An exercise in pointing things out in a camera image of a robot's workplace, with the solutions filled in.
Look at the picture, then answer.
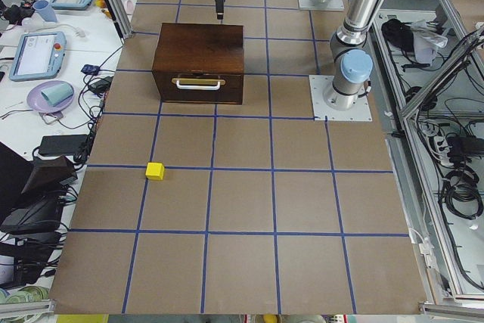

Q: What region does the white drawer handle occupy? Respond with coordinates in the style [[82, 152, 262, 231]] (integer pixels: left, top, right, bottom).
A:
[[172, 77, 226, 91]]

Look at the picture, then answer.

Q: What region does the yellow wooden block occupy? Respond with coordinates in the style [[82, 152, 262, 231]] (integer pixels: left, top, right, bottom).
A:
[[145, 162, 165, 181]]

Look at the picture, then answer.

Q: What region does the dark wooden drawer box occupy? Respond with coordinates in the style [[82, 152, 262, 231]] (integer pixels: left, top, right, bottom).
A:
[[152, 23, 244, 104]]

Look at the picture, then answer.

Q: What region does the small blue usb hub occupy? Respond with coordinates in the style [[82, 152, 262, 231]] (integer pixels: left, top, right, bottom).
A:
[[81, 64, 101, 76]]

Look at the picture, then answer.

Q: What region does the light blue plastic cup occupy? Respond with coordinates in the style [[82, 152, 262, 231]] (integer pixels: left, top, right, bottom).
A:
[[33, 0, 57, 23]]

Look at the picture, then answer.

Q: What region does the black bag in rack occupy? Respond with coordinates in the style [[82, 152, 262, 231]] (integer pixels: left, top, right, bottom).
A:
[[381, 18, 414, 52]]

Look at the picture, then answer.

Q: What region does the teal cup on plate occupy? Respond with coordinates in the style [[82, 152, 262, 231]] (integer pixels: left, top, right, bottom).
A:
[[41, 82, 73, 106]]

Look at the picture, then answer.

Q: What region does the lower blue teach pendant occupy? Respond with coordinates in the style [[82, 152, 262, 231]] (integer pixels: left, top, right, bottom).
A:
[[9, 32, 67, 82]]

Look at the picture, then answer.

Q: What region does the purple plastic plate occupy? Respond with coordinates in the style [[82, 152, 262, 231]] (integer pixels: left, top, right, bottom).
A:
[[26, 80, 74, 113]]

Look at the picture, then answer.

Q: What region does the black power adapter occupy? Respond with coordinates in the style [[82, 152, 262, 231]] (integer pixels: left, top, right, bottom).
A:
[[38, 134, 88, 157]]

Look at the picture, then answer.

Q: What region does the black electronic device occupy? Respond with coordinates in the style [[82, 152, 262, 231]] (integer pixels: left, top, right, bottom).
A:
[[1, 196, 64, 235]]

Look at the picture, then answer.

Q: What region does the black power strip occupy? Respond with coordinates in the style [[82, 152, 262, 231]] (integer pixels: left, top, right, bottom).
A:
[[446, 136, 478, 166]]

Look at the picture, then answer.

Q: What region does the aluminium frame rail right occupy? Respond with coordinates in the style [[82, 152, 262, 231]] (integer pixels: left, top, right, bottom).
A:
[[401, 0, 483, 302]]

